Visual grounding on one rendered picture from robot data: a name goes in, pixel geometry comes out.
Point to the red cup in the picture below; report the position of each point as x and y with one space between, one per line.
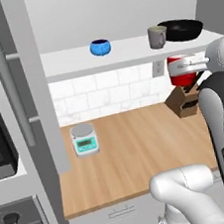
181 79

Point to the brown knife block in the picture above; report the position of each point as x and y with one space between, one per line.
183 103

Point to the grey mug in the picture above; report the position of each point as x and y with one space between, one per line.
156 38

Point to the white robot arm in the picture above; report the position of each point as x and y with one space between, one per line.
219 129

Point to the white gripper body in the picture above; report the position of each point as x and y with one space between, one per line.
188 66

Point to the black bowl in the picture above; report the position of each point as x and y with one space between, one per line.
183 30

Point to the teal kitchen scale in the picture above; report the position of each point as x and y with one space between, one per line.
84 142

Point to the white cabinet shelf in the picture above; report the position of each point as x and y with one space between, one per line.
126 53

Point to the white wall outlet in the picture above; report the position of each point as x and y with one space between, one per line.
158 68

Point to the blue bowl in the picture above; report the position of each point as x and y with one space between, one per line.
100 48

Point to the grey cabinet door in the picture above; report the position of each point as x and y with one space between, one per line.
38 93
211 4

